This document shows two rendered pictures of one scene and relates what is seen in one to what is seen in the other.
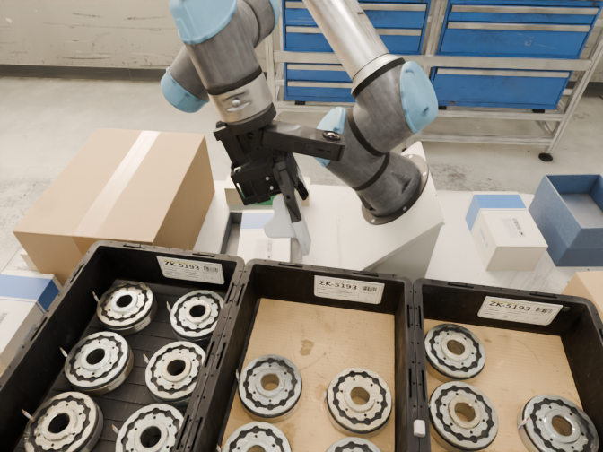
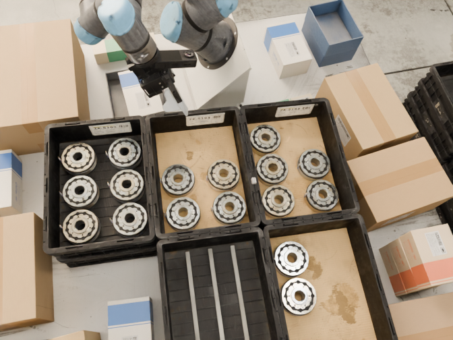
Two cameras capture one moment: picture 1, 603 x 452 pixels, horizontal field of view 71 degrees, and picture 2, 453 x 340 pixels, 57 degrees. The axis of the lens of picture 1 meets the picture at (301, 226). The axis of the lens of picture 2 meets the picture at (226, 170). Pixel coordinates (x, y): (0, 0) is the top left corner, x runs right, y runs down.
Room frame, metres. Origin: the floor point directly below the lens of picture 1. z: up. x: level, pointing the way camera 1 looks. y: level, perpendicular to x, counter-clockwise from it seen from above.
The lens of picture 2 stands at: (-0.17, 0.13, 2.07)
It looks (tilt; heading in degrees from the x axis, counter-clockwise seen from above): 67 degrees down; 333
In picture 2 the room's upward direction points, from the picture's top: 10 degrees clockwise
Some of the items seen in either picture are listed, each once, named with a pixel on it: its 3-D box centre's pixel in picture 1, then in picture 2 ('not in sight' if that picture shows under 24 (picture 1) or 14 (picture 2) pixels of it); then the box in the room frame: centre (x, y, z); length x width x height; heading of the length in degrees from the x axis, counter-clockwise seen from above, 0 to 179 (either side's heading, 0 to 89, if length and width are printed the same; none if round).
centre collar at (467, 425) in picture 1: (464, 412); (272, 167); (0.26, -0.25, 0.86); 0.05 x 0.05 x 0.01
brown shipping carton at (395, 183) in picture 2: not in sight; (391, 186); (0.12, -0.65, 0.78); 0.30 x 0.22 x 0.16; 92
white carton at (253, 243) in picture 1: (266, 250); (141, 98); (0.70, 0.09, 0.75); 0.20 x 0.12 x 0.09; 0
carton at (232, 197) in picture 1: (267, 190); (125, 48); (0.95, 0.10, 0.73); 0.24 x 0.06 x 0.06; 87
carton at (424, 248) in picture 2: not in sight; (433, 256); (-0.14, -0.60, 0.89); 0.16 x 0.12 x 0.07; 174
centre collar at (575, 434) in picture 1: (562, 426); (315, 162); (0.24, -0.39, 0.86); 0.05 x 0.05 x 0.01
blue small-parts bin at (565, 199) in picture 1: (585, 209); (333, 27); (0.79, -0.71, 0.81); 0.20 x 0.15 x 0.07; 1
